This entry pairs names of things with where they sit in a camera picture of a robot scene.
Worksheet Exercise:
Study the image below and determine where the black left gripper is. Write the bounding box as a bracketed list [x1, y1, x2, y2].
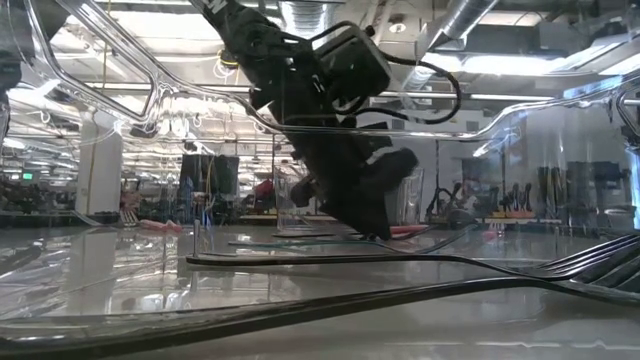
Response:
[272, 102, 419, 240]

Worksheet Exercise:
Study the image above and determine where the ribbed silver air duct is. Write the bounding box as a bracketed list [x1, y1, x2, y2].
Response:
[399, 0, 501, 91]
[277, 0, 334, 39]

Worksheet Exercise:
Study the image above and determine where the black aluminium table frame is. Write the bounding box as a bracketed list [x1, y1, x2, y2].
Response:
[0, 212, 640, 236]

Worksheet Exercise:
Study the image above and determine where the white building pillar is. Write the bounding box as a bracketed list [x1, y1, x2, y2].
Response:
[75, 112, 125, 216]

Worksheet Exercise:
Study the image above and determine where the black standing panel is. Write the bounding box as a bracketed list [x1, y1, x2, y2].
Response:
[178, 153, 241, 225]

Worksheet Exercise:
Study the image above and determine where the clear plastic tray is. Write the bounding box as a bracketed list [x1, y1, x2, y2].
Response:
[272, 162, 425, 235]
[0, 0, 640, 360]

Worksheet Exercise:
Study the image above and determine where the wooden background workbench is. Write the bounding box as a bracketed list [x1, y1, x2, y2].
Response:
[424, 208, 564, 225]

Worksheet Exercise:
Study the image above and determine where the long ceiling light rail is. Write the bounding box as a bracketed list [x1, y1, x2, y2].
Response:
[84, 81, 556, 102]

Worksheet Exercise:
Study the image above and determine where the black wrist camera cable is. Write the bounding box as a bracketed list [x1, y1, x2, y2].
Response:
[349, 49, 462, 126]

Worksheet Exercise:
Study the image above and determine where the dark equipment rack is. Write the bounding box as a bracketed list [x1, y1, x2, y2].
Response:
[537, 159, 634, 221]

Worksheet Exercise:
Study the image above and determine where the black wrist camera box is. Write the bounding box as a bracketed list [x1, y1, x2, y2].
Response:
[313, 23, 394, 115]

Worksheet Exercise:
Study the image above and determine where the red-handled silver fork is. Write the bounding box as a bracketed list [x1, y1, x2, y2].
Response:
[118, 208, 184, 234]
[389, 223, 434, 237]

